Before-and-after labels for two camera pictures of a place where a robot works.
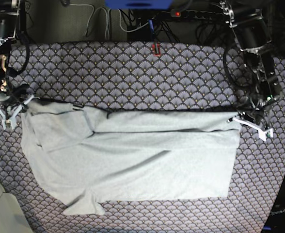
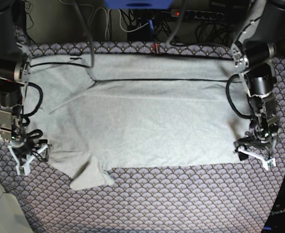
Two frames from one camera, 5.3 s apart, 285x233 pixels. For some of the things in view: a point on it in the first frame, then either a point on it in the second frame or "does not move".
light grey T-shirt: x=88 y=156 -> x=102 y=111
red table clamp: x=153 y=47 does not move
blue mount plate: x=138 y=4 does not move
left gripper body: x=1 y=79 -> x=11 y=129
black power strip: x=196 y=14 does not move
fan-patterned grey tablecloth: x=143 y=76 does not move
